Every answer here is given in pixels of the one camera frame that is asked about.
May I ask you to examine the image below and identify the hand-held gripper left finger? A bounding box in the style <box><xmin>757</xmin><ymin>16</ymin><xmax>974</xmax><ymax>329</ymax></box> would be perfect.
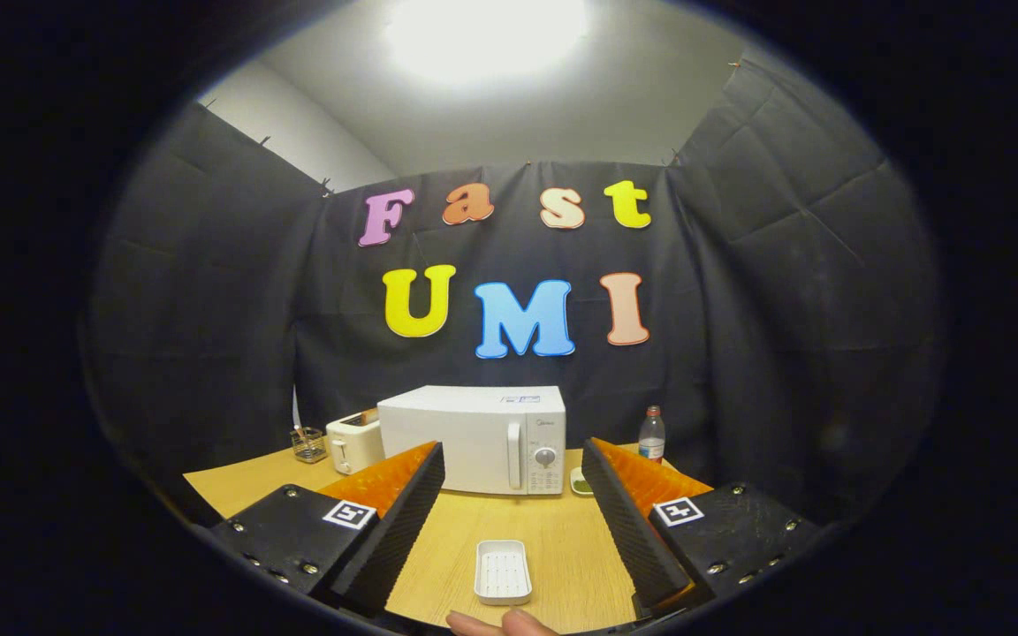
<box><xmin>209</xmin><ymin>441</ymin><xmax>446</xmax><ymax>619</ymax></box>

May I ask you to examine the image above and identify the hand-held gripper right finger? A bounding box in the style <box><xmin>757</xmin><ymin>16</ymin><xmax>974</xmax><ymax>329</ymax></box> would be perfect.
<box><xmin>581</xmin><ymin>436</ymin><xmax>824</xmax><ymax>619</ymax></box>

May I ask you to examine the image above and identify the white toaster oven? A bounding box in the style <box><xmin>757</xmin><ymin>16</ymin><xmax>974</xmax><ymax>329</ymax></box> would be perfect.
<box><xmin>376</xmin><ymin>385</ymin><xmax>567</xmax><ymax>496</ymax></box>

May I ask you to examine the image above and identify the white bread toaster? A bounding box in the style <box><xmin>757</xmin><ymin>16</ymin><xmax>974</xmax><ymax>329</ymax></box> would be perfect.
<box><xmin>325</xmin><ymin>411</ymin><xmax>384</xmax><ymax>476</ymax></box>

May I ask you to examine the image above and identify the clear plastic water bottle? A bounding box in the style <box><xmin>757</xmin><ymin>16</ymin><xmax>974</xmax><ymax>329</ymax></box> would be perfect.
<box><xmin>638</xmin><ymin>405</ymin><xmax>666</xmax><ymax>464</ymax></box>

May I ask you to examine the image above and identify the small white ribbed tray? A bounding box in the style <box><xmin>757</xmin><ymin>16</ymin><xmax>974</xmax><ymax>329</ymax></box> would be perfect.
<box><xmin>474</xmin><ymin>540</ymin><xmax>534</xmax><ymax>607</ymax></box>

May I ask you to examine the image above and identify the wire mesh holder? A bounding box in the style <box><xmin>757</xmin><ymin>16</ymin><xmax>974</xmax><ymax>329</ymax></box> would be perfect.
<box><xmin>290</xmin><ymin>426</ymin><xmax>329</xmax><ymax>465</ymax></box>

